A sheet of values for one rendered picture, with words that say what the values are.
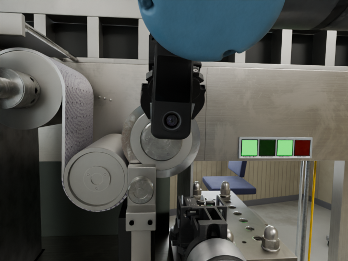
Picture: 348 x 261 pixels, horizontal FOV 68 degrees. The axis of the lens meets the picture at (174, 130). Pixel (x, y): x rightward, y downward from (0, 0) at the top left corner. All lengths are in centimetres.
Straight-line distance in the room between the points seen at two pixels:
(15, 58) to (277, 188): 376
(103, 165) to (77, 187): 6
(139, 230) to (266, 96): 61
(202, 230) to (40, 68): 39
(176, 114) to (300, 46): 81
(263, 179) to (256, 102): 300
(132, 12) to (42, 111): 46
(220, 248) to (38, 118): 38
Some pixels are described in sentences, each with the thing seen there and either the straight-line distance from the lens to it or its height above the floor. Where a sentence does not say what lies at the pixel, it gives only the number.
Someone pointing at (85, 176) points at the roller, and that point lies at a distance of 51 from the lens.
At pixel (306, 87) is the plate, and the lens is 96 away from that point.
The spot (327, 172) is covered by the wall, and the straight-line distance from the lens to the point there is 408.
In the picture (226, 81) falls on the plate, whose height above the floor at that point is 140.
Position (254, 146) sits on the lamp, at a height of 119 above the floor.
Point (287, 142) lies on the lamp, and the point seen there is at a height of 120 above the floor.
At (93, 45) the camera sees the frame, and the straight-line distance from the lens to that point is 85.
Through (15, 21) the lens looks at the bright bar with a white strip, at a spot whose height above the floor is 144.
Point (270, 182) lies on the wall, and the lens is 391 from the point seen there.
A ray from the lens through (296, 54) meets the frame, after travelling 104.
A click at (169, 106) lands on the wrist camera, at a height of 131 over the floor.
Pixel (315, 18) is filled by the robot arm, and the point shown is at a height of 136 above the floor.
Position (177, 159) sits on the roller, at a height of 121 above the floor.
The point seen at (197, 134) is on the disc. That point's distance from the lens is 49.
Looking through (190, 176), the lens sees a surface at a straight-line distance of 52.
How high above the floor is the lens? 131
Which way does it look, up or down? 5 degrees down
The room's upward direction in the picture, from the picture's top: 1 degrees clockwise
